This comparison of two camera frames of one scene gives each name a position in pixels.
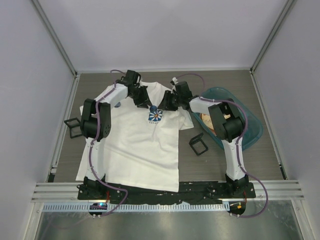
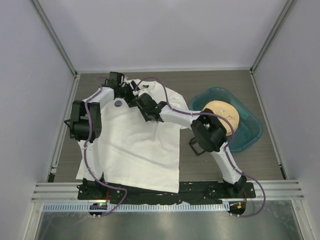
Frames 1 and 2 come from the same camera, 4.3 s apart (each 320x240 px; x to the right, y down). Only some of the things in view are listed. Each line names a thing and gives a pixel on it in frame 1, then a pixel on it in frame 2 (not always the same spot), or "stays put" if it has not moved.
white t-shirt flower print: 141,150 stays put
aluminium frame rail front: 68,192 stays put
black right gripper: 165,104 to 146,116
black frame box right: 198,145 stays put
